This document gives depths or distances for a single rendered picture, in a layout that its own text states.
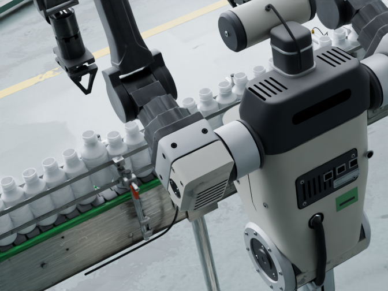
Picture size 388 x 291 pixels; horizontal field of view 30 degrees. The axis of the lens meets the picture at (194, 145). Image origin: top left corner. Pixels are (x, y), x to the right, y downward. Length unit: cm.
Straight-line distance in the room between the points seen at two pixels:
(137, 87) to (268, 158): 25
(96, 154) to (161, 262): 136
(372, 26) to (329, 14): 10
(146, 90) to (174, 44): 355
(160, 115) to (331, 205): 37
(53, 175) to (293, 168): 84
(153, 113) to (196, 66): 329
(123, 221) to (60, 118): 232
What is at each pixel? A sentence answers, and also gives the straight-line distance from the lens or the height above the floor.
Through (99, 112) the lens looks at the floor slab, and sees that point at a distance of 424.
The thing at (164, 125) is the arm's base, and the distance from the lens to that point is 116.
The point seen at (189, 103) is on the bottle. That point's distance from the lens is 198.
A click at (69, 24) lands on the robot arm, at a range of 160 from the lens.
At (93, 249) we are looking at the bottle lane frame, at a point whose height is 87.
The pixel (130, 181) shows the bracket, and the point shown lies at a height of 108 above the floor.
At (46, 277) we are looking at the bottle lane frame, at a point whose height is 86.
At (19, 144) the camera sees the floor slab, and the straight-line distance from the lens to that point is 419.
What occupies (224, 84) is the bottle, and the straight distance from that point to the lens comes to 205.
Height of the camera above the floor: 223
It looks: 36 degrees down
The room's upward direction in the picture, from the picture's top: 12 degrees counter-clockwise
